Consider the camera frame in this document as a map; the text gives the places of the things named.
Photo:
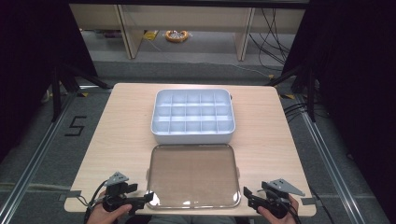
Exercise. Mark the aluminium floor rail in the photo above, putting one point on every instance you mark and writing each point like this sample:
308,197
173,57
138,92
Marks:
330,168
34,161

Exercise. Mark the black curtain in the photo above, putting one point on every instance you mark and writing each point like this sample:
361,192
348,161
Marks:
31,62
358,77

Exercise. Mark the yellow floor tape piece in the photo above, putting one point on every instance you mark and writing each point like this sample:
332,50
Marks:
82,94
289,96

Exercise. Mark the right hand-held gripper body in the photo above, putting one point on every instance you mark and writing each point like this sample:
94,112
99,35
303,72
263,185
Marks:
277,202

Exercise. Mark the person's right hand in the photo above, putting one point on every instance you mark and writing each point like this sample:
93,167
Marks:
285,220

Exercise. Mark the white compartment storage box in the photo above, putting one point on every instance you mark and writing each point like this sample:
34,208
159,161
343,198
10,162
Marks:
193,118

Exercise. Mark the person's left hand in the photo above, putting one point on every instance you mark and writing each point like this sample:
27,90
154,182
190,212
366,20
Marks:
104,216

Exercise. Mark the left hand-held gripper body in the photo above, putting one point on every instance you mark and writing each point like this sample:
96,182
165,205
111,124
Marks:
115,189

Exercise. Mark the beige wooden workbench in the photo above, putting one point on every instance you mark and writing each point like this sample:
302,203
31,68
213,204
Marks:
193,17

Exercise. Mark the black metal stand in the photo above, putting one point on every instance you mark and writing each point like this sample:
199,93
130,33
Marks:
311,93
56,93

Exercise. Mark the grey tape strip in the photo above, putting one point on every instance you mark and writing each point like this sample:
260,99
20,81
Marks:
70,195
308,201

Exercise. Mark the clear plastic box lid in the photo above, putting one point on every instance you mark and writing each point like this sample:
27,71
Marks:
193,175

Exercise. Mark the yellow flat object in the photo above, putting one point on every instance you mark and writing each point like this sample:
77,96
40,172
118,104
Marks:
151,35

